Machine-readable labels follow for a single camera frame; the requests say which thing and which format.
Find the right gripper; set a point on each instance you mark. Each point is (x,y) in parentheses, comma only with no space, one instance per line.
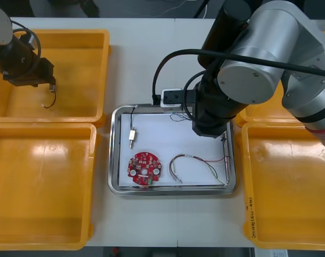
(209,127)

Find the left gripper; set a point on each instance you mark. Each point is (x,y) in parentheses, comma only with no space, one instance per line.
(41,76)

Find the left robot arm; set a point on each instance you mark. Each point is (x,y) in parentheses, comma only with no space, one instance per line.
(15,53)

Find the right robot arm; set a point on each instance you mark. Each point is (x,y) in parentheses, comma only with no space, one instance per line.
(272,40)

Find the yellow-orange plastic bin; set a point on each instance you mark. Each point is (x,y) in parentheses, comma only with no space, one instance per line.
(79,67)
(39,182)
(285,187)
(261,113)

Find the white sheet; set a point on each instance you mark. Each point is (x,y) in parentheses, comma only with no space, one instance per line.
(178,139)

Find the steel tray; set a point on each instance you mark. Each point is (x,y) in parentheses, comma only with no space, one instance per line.
(173,190)

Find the round red circuit board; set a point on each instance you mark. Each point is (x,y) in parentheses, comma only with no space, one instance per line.
(144,168)

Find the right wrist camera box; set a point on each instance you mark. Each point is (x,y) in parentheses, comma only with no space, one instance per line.
(171,98)

